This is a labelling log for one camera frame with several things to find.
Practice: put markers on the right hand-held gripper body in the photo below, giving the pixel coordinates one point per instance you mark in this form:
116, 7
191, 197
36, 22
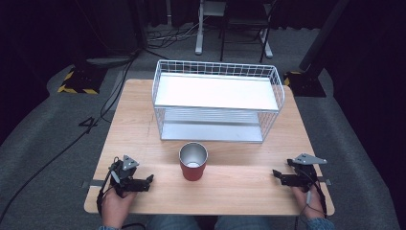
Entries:
303, 175

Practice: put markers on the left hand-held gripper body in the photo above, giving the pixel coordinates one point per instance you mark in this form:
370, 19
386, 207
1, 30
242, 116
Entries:
125, 174

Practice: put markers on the person's right hand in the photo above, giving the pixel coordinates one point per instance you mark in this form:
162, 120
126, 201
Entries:
308, 204

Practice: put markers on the person's left hand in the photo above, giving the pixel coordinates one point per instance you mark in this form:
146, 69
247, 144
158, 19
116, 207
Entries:
115, 207

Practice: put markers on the grey tape strip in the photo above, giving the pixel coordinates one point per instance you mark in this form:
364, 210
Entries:
325, 181

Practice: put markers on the red cup with metal inside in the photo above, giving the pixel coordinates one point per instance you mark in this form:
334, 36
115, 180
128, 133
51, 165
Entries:
193, 161

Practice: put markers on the yellow-black striped stand base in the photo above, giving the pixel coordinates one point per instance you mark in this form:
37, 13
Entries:
304, 84
81, 81

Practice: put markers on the black slanted stand pole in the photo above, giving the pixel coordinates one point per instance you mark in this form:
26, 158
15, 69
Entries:
322, 35

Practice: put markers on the white desk frame leg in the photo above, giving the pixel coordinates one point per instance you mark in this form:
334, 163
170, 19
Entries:
266, 44
201, 28

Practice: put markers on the black metal chair frame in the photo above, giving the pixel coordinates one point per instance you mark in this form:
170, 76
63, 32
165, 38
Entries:
245, 22

